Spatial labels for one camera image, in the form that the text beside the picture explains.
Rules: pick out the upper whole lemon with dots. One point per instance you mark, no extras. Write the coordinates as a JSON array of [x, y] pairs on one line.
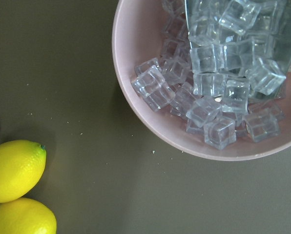
[[22, 163]]

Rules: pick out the pink bowl of ice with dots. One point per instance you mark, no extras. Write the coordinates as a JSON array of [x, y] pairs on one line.
[[136, 37]]

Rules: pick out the steel ice scoop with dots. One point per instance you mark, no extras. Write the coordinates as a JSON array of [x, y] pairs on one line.
[[245, 40]]

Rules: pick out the lower whole lemon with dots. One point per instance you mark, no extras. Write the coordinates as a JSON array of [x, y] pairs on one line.
[[26, 216]]

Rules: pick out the whole lemon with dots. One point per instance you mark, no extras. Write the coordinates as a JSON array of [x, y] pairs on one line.
[[22, 163], [26, 216]]

